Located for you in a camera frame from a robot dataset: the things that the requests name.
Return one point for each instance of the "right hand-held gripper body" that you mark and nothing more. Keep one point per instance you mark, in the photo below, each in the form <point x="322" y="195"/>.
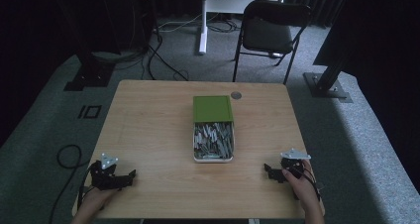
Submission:
<point x="293" y="163"/>

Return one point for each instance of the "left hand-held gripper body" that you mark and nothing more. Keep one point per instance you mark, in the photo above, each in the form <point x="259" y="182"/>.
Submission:
<point x="103" y="177"/>

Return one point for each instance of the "person's left hand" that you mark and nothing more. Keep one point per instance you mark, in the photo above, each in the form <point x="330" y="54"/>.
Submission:
<point x="93" y="200"/>

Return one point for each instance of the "person's right hand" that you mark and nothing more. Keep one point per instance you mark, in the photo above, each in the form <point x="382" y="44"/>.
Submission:
<point x="303" y="187"/>

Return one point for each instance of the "white box drawer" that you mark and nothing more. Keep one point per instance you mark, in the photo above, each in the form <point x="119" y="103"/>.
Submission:
<point x="213" y="160"/>

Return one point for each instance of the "grey round table grommet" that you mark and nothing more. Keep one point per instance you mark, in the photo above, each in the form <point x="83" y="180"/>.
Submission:
<point x="236" y="95"/>

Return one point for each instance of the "green box sleeve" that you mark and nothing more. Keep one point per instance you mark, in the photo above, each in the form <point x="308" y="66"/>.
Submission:
<point x="213" y="108"/>

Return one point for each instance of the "black metal stand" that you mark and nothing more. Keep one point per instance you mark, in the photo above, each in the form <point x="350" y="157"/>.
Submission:
<point x="89" y="73"/>
<point x="325" y="85"/>

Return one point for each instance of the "black folding chair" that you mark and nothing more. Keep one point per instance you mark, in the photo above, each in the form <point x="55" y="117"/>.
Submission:
<point x="268" y="29"/>

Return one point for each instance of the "pile of grey wall plugs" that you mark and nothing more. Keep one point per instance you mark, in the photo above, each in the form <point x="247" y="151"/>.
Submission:
<point x="213" y="140"/>

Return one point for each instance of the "white desk frame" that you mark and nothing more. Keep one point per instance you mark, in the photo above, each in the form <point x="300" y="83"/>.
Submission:
<point x="203" y="29"/>

